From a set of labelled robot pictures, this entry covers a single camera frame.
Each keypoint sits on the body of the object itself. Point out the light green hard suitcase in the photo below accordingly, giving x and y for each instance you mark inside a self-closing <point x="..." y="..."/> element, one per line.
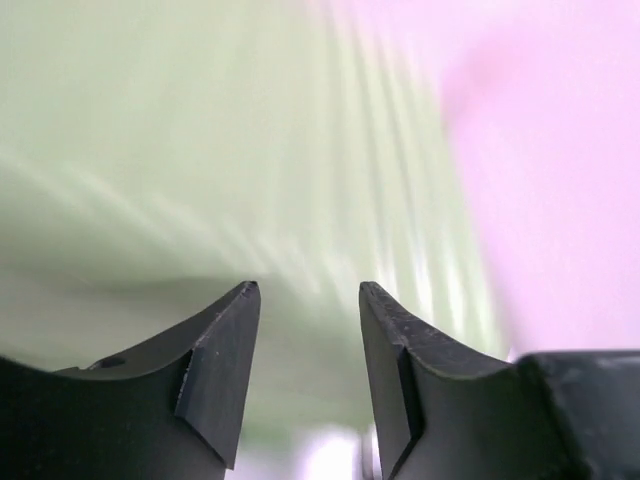
<point x="156" y="153"/>

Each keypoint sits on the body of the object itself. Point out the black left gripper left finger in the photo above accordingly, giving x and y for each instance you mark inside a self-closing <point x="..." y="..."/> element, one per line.
<point x="170" y="407"/>

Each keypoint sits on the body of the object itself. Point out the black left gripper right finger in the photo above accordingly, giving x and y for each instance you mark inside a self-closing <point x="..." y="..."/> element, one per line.
<point x="443" y="410"/>

